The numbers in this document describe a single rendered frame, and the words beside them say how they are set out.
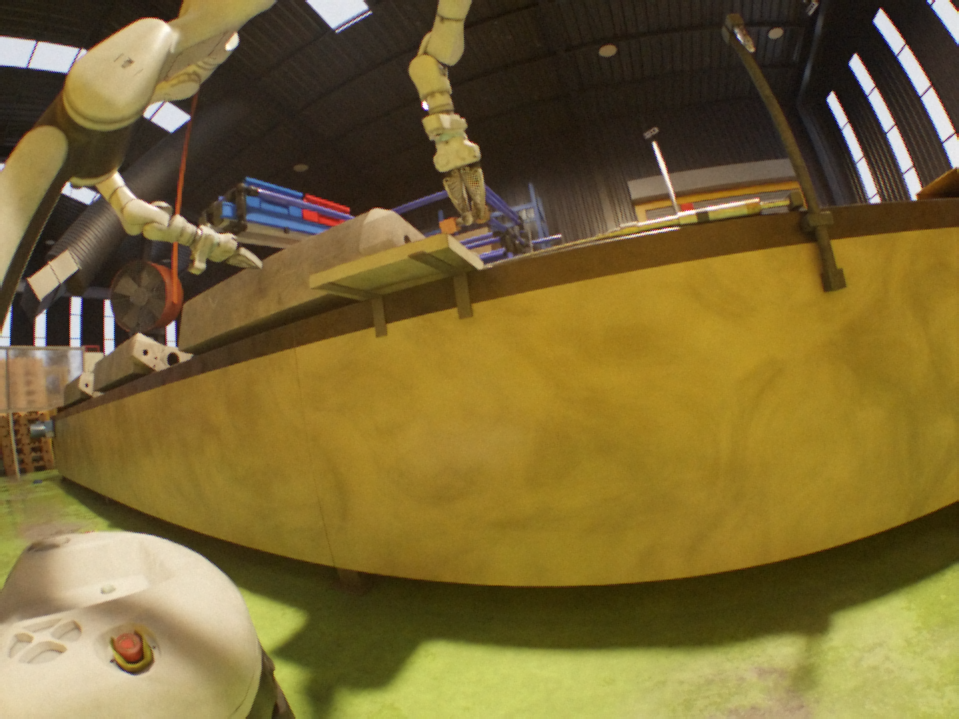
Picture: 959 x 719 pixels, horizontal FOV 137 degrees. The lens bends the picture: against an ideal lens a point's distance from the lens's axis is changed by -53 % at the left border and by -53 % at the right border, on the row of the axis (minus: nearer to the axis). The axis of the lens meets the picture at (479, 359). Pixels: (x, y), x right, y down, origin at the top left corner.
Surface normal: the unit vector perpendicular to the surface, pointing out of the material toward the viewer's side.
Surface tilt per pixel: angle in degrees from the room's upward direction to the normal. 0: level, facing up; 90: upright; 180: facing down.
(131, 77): 91
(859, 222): 90
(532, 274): 90
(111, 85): 90
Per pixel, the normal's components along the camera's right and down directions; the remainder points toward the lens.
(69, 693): 0.65, -0.64
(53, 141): 0.88, -0.24
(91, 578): 0.77, -0.43
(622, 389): -0.35, 0.00
